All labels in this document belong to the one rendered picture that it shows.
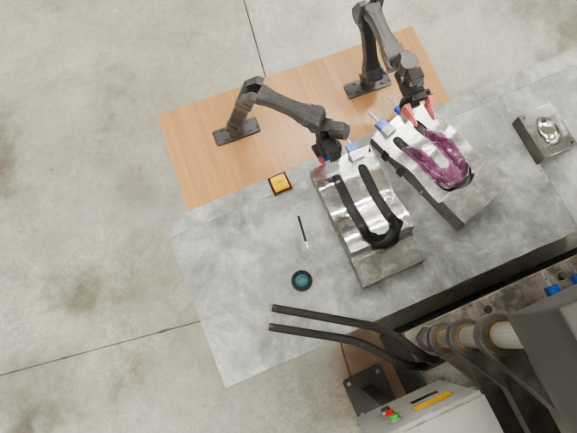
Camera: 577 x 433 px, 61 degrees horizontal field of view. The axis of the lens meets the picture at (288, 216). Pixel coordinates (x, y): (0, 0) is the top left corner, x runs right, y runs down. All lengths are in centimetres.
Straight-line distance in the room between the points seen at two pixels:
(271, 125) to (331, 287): 73
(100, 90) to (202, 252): 167
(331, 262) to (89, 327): 154
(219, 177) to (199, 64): 134
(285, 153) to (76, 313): 156
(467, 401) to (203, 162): 137
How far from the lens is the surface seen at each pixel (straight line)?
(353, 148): 199
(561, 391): 95
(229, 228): 201
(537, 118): 226
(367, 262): 191
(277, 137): 212
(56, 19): 381
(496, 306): 208
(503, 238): 211
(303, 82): 223
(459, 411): 132
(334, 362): 273
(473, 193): 200
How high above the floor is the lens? 273
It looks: 75 degrees down
